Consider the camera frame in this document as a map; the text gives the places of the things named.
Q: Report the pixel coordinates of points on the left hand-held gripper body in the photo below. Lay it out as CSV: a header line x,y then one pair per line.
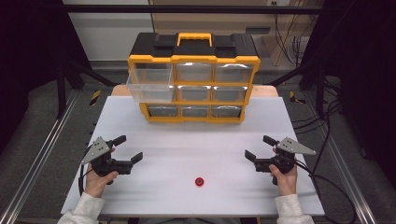
x,y
97,150

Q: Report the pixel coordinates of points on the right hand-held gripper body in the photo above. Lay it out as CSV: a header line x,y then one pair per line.
x,y
294,146

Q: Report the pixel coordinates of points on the small red round cap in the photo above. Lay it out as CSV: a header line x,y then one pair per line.
x,y
199,181

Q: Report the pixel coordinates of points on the clear plastic drawer box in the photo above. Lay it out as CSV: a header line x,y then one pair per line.
x,y
151,84

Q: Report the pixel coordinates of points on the yellow black drawer organizer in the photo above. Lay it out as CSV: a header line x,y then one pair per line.
x,y
193,46

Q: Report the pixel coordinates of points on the person's left hand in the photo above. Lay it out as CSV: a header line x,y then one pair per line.
x,y
95,184

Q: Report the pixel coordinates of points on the person's right hand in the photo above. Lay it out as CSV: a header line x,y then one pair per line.
x,y
287,184

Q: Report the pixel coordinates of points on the yellow black hazard tape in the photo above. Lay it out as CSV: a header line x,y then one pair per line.
x,y
295,98
95,97

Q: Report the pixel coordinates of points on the black metal stand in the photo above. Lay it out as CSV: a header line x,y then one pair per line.
x,y
320,87
62,90

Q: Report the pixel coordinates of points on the set of clear drawers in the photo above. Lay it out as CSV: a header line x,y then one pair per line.
x,y
194,93

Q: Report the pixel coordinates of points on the black curtain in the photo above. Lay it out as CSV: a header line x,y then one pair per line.
x,y
28,56
367,77

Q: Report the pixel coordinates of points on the aluminium floor rail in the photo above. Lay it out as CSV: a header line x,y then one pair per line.
x,y
345,174
37,158

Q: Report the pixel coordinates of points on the grey wall socket strip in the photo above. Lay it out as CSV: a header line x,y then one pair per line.
x,y
257,30

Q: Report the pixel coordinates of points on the black horizontal frame bar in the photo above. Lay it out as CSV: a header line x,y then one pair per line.
x,y
193,9

